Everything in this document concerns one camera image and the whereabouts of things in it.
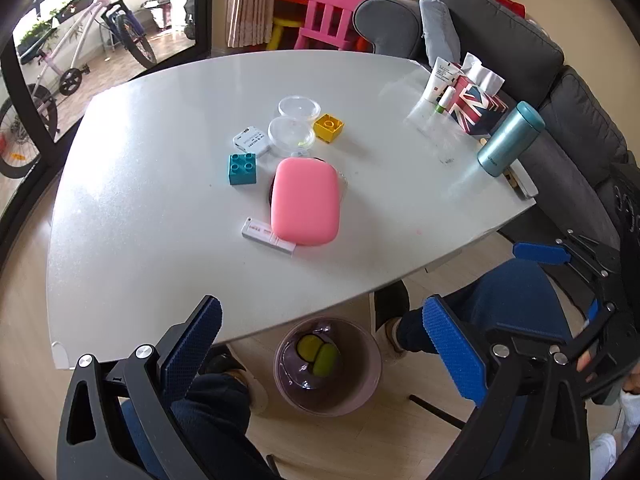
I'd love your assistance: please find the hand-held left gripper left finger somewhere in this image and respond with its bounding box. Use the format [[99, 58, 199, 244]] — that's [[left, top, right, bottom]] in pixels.
[[56, 295, 281, 480]]

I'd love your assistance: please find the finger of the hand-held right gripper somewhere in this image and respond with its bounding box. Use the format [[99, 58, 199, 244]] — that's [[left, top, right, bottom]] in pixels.
[[513, 230, 626, 286], [575, 285, 640, 406]]

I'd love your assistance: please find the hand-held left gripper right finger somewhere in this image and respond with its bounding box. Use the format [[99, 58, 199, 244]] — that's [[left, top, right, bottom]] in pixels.
[[422, 296, 593, 480]]

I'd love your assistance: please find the purple trash bin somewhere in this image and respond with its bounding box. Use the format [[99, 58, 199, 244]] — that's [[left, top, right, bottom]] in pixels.
[[273, 316, 383, 417]]

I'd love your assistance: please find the teal toy brick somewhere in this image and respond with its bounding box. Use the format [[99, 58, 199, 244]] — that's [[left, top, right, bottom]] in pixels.
[[228, 152, 258, 187]]

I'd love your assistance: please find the pink pouch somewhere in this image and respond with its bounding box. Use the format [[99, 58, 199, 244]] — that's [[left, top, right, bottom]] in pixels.
[[270, 157, 343, 247]]

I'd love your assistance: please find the clear round container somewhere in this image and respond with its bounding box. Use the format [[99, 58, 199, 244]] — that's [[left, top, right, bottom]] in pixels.
[[268, 116, 316, 157]]

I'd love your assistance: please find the yellow toy brick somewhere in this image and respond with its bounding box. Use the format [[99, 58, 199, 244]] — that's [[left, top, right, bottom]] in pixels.
[[313, 113, 346, 143]]

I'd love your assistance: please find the person's right shoe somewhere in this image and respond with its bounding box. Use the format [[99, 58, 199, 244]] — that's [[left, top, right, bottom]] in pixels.
[[372, 280, 412, 359]]

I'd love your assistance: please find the person's shoe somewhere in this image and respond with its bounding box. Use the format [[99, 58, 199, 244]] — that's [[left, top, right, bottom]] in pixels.
[[372, 280, 412, 359], [200, 350, 271, 416]]

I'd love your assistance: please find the person's right leg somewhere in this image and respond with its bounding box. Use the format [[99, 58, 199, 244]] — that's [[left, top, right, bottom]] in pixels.
[[397, 259, 573, 396]]

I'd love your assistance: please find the person's leg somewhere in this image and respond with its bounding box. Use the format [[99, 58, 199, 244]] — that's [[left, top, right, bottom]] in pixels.
[[397, 259, 573, 396], [120, 372, 278, 480]]

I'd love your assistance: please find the black chair leg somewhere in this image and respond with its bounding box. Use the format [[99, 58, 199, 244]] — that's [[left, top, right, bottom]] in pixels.
[[409, 394, 466, 431]]

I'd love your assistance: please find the white shoe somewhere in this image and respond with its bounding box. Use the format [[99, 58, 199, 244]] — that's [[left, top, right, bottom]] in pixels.
[[589, 432, 620, 480], [620, 390, 640, 432]]

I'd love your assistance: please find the person's left leg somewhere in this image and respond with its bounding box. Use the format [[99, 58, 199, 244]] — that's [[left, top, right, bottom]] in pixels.
[[120, 372, 278, 480]]

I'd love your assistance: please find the person's left shoe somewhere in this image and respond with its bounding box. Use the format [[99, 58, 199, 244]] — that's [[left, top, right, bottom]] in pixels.
[[200, 350, 271, 416]]

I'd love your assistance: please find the yellow-green round object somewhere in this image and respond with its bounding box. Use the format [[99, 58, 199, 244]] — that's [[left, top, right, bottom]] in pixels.
[[297, 334, 323, 363], [312, 344, 341, 377]]

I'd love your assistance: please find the teal thermos bottle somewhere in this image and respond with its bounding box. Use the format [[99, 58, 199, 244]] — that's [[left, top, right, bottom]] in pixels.
[[476, 101, 546, 178]]

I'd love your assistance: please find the clear plastic bag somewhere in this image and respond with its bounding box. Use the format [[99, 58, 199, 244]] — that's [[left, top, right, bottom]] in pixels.
[[405, 102, 481, 166]]

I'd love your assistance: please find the flag print tissue box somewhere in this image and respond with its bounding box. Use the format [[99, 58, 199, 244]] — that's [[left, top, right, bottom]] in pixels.
[[447, 52, 508, 135]]

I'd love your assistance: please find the small green-capped bottle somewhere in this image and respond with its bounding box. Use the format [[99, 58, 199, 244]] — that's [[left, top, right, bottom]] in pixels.
[[434, 86, 458, 113]]

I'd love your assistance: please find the white lotion tube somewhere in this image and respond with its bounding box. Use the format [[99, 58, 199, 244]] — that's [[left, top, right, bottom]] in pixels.
[[425, 56, 463, 104]]

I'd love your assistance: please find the small white box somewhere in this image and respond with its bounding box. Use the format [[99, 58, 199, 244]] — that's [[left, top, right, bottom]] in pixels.
[[231, 126, 272, 155]]

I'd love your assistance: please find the grey sofa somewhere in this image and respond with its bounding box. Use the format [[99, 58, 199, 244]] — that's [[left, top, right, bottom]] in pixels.
[[354, 0, 631, 261]]

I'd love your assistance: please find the light grey pillow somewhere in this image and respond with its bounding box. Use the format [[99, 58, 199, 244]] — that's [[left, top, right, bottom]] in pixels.
[[419, 0, 461, 63]]

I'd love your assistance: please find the clear round lid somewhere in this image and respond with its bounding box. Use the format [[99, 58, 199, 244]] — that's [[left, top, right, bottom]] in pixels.
[[278, 95, 321, 122]]

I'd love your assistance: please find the white bicycle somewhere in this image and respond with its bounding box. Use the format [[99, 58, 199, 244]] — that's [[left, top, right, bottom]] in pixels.
[[0, 0, 159, 179]]

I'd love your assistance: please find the yellow stool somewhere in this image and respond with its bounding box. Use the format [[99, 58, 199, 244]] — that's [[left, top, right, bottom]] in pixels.
[[266, 17, 307, 52]]

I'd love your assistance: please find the beige curtain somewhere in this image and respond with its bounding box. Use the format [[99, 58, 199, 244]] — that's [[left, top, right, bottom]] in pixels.
[[227, 0, 283, 48]]

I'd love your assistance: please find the red kids table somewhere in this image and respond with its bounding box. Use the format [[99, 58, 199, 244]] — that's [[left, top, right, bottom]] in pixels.
[[274, 0, 305, 22]]

